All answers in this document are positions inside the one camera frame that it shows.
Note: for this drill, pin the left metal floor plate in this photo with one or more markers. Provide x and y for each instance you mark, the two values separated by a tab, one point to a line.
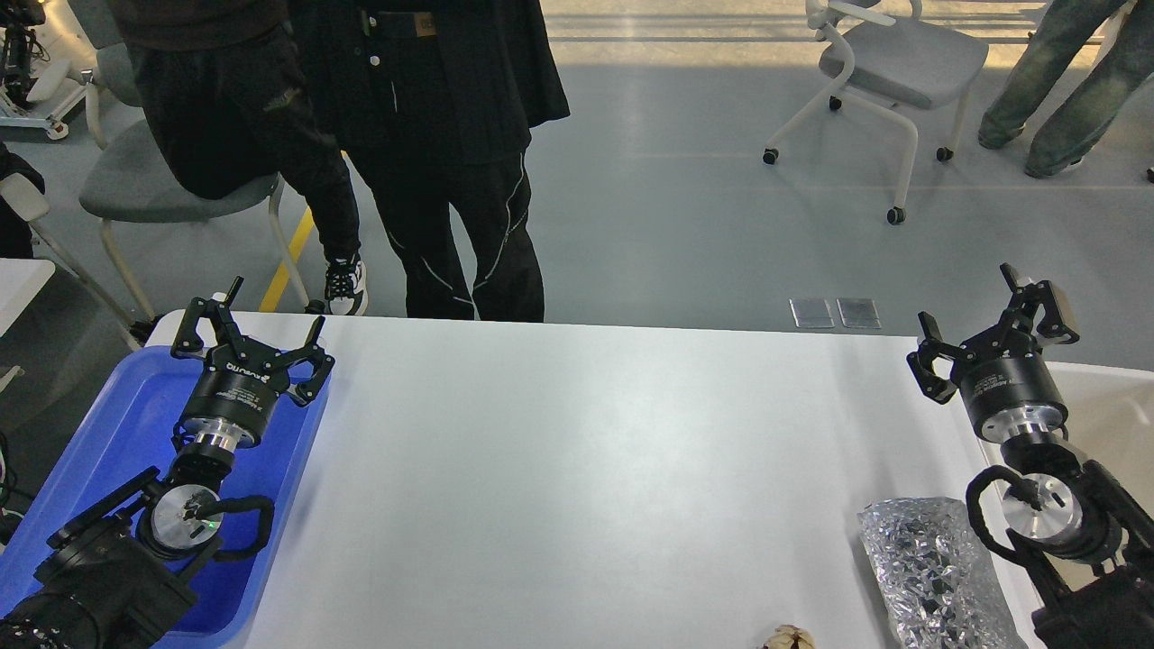
811	313

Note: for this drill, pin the metal floor plate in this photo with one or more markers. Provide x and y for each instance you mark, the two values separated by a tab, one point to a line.
859	313
811	313

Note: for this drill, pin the grey chair left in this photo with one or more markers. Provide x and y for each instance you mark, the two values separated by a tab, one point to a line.
131	182

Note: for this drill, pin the silver foil bag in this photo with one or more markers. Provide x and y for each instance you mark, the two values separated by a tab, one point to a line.
936	578

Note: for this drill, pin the white side table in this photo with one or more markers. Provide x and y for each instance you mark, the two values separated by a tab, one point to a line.
21	281

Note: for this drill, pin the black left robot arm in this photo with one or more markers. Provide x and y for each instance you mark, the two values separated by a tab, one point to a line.
160	524

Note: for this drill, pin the blue plastic tray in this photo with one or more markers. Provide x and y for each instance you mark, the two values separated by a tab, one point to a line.
126	431

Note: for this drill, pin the grey white wheeled chair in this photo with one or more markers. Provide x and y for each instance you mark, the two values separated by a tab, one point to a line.
877	61

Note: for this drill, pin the small brown crumpled item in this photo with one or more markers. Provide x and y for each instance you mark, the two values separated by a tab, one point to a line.
787	636

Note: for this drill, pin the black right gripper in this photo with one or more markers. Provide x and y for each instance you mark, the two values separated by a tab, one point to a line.
1005	384

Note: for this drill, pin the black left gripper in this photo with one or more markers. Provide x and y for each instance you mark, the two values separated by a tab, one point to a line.
233	393

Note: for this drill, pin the right metal floor plate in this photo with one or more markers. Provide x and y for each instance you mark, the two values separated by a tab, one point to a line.
859	313

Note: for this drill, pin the white equipment stand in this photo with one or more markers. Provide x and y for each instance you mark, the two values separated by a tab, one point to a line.
38	90

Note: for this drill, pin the person in black jacket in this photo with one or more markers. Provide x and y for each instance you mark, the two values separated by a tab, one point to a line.
434	103

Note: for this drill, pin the person in black trousers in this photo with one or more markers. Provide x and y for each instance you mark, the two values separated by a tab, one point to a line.
225	99

